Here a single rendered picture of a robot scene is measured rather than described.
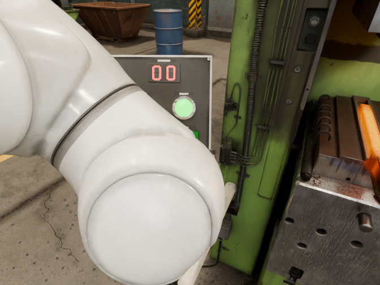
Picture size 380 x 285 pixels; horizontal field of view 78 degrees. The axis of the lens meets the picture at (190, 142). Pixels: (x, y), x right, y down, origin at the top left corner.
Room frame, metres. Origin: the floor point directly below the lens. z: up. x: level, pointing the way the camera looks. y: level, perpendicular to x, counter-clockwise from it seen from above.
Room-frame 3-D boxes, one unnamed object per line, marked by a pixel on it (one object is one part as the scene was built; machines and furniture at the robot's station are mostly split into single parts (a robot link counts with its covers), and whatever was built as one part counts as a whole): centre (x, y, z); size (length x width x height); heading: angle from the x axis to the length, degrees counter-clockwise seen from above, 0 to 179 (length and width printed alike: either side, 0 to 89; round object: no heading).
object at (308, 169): (0.62, -0.39, 0.93); 0.40 x 0.03 x 0.03; 154
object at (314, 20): (0.66, -0.32, 1.24); 0.03 x 0.03 x 0.07; 64
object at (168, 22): (5.24, 0.44, 0.44); 0.59 x 0.59 x 0.88
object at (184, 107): (0.53, 0.02, 1.09); 0.05 x 0.03 x 0.04; 64
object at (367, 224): (0.35, -0.42, 0.87); 0.04 x 0.03 x 0.03; 154
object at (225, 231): (0.70, -0.15, 0.36); 0.09 x 0.07 x 0.12; 64
